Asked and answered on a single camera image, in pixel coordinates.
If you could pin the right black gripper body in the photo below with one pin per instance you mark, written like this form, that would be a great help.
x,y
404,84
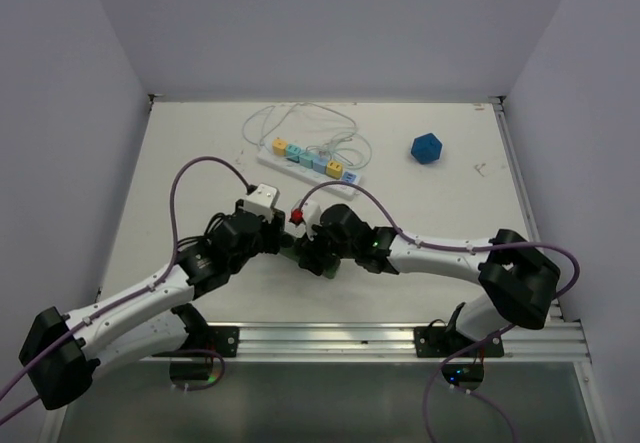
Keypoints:
x,y
323,240

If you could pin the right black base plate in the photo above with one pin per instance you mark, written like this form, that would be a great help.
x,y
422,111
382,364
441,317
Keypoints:
x,y
439,340

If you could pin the aluminium right side rail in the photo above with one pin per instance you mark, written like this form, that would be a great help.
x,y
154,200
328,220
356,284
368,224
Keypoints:
x,y
523,198

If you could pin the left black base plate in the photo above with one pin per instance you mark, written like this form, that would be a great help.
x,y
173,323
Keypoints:
x,y
222,340

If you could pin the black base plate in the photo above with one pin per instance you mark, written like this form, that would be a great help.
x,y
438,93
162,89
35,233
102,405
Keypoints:
x,y
222,340
439,340

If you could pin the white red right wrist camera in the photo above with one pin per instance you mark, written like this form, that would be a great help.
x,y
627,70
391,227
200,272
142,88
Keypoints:
x,y
308,215

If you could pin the light blue plug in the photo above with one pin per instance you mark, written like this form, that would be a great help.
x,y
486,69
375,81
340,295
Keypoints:
x,y
306,159

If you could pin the teal plug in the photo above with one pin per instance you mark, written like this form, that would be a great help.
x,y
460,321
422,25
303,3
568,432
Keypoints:
x,y
293,152

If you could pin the yellow plug right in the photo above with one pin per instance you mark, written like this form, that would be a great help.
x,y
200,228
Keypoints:
x,y
334,169

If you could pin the blue plug adapter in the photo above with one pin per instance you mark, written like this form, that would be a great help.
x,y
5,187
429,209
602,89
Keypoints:
x,y
426,148

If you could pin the green power strip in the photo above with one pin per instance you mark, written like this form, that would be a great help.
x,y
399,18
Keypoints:
x,y
290,250

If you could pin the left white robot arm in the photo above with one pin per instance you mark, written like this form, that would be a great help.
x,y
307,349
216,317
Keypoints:
x,y
64,353

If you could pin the white power strip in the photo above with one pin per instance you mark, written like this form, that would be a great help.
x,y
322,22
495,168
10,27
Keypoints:
x,y
303,174

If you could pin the aluminium rail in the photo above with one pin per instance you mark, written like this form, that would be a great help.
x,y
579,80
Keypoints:
x,y
523,198
558,342

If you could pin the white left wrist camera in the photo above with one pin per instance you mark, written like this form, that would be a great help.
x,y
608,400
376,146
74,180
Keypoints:
x,y
262,201

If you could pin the aluminium front rail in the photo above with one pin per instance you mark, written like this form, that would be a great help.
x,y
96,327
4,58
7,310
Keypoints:
x,y
558,342

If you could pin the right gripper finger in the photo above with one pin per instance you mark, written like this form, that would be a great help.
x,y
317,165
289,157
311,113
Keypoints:
x,y
331,261
308,257

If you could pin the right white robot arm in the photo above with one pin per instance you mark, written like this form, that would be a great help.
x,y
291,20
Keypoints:
x,y
519,282

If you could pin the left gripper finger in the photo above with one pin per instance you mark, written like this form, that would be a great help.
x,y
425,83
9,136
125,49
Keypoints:
x,y
264,240
278,231

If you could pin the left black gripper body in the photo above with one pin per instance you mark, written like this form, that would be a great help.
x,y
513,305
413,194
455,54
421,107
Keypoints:
x,y
239,204

